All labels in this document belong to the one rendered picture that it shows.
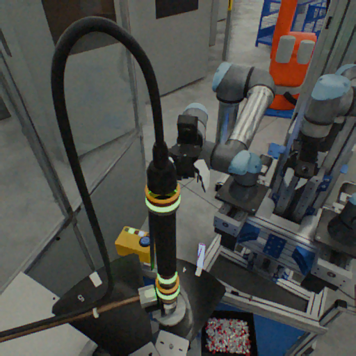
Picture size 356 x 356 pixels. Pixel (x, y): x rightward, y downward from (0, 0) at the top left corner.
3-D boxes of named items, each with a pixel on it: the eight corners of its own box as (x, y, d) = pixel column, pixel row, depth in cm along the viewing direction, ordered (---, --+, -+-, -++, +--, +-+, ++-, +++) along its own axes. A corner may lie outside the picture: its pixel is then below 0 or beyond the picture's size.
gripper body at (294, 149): (311, 157, 86) (326, 125, 78) (312, 174, 80) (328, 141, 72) (287, 153, 88) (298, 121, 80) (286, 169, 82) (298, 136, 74)
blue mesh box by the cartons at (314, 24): (292, 54, 609) (307, 3, 542) (318, 43, 672) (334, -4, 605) (330, 64, 562) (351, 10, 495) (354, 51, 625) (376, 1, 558)
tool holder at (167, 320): (147, 334, 53) (142, 315, 47) (140, 300, 58) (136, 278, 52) (189, 320, 55) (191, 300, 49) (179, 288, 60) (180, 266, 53)
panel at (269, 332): (148, 320, 179) (138, 272, 134) (149, 318, 180) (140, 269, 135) (273, 368, 160) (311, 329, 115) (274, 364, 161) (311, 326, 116)
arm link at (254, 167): (254, 188, 128) (260, 167, 119) (227, 180, 133) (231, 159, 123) (260, 174, 136) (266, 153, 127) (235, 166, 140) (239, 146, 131)
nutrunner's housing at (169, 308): (163, 325, 57) (144, 157, 26) (158, 306, 60) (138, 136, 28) (180, 319, 58) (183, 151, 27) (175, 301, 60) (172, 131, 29)
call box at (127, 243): (117, 256, 120) (113, 243, 113) (127, 238, 127) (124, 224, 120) (149, 266, 116) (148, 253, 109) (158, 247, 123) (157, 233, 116)
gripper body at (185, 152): (199, 184, 65) (203, 155, 74) (201, 157, 59) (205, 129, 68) (169, 181, 66) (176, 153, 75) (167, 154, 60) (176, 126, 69)
